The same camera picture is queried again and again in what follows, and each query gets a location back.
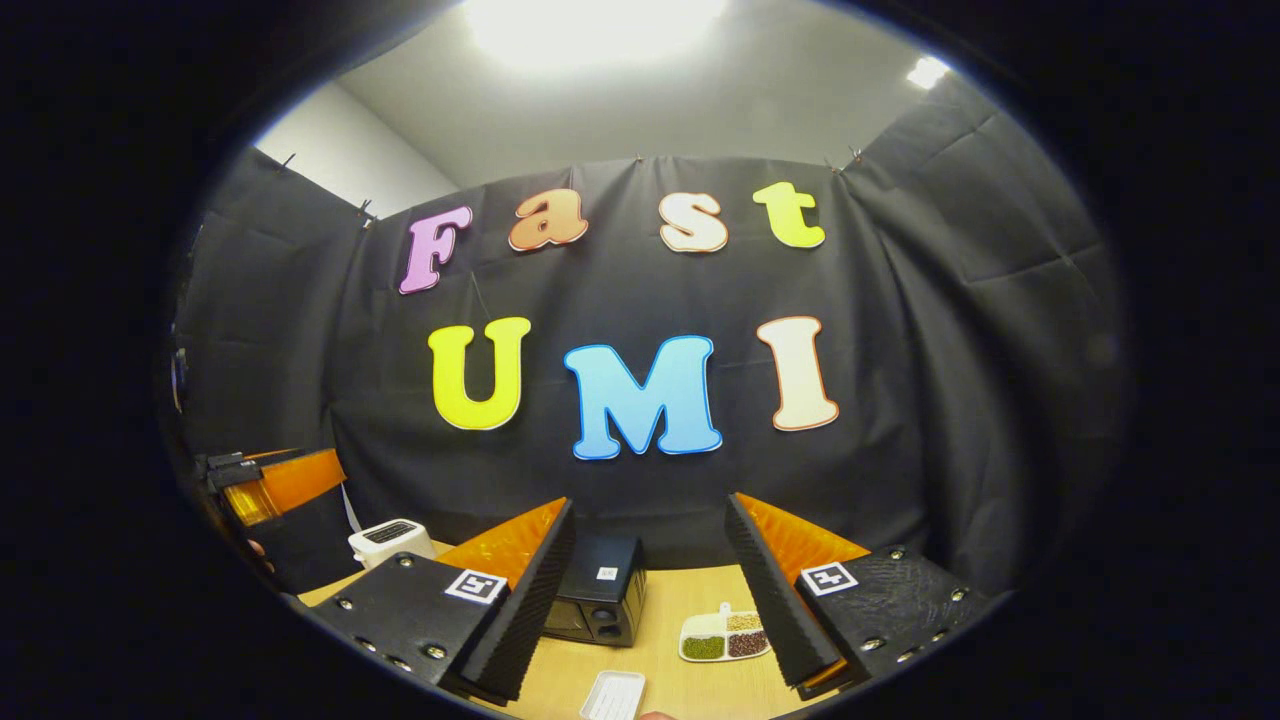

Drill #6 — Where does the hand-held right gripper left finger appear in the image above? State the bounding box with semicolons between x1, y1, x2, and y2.
293;496;578;705

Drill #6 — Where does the black backdrop cloth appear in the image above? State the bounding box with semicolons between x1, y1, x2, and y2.
168;73;1129;603

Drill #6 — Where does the black electric oven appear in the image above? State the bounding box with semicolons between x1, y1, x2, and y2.
543;532;648;648

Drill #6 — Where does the white toaster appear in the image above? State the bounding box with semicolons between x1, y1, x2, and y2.
347;518;439;570

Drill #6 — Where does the white divided dish of beans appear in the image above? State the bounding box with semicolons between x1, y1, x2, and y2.
678;602;773;665

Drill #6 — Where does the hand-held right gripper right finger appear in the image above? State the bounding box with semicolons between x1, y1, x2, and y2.
724;491;993;701

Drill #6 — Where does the white rectangular tray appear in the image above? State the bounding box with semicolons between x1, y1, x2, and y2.
579;669;648;720

